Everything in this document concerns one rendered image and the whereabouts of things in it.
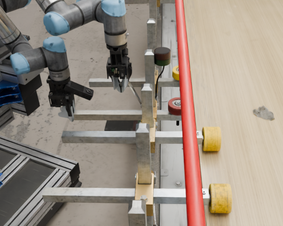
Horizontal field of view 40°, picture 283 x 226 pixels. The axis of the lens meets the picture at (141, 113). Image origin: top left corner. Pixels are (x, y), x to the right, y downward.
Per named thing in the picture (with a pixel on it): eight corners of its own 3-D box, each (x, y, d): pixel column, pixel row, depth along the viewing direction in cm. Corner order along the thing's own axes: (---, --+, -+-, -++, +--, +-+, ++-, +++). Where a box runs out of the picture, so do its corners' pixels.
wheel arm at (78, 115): (74, 122, 155) (73, 114, 153) (76, 117, 158) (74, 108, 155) (183, 122, 153) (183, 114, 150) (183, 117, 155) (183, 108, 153)
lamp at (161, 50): (154, 102, 151) (153, 54, 138) (155, 94, 155) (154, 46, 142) (169, 102, 151) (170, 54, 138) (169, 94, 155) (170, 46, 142)
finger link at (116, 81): (111, 99, 140) (109, 78, 135) (113, 90, 145) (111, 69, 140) (120, 99, 140) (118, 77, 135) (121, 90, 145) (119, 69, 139)
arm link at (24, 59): (10, 66, 140) (39, 58, 144) (18, 80, 132) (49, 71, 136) (5, 47, 136) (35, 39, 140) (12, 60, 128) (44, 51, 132)
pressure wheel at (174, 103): (167, 131, 153) (168, 107, 146) (167, 118, 159) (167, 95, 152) (187, 131, 152) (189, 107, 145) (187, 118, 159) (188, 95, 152)
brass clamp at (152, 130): (138, 153, 125) (137, 141, 122) (139, 127, 136) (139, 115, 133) (156, 153, 125) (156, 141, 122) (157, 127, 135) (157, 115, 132)
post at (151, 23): (149, 113, 187) (146, 21, 158) (149, 109, 190) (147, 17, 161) (156, 113, 187) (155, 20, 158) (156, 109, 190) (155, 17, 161)
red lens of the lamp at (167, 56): (153, 60, 139) (153, 54, 138) (154, 52, 144) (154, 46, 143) (170, 60, 139) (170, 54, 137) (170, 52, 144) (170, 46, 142)
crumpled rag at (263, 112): (248, 110, 145) (249, 105, 143) (263, 105, 146) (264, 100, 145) (263, 123, 138) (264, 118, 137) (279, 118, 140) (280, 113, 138)
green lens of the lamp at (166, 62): (154, 66, 141) (154, 60, 139) (154, 58, 145) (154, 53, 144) (170, 66, 140) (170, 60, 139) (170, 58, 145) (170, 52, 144)
